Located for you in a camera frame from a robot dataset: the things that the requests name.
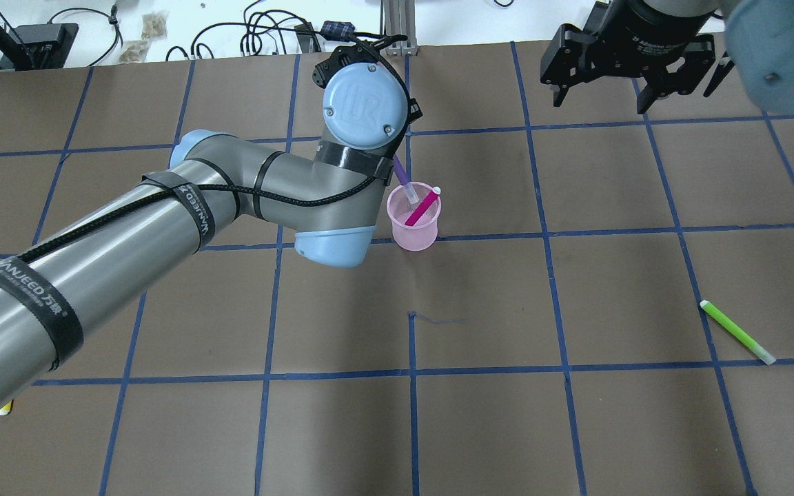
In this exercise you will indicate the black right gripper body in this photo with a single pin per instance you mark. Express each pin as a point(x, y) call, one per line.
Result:
point(652, 31)

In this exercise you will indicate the pink mesh cup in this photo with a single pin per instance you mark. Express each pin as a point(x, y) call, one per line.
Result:
point(414, 226)

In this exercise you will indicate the yellow highlighter pen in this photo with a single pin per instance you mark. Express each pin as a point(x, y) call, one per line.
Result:
point(7, 408)

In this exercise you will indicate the aluminium frame post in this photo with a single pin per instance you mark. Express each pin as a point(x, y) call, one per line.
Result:
point(399, 17)

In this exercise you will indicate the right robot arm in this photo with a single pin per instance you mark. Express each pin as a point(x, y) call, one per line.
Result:
point(756, 38)

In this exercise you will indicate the pink highlighter pen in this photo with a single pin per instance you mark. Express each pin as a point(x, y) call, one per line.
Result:
point(422, 208)

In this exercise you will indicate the green highlighter pen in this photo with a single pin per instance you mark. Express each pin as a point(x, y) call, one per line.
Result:
point(737, 332)

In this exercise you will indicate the purple highlighter pen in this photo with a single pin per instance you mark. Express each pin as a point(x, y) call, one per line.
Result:
point(405, 182)

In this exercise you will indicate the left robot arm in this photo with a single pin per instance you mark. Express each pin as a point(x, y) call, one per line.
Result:
point(53, 296)

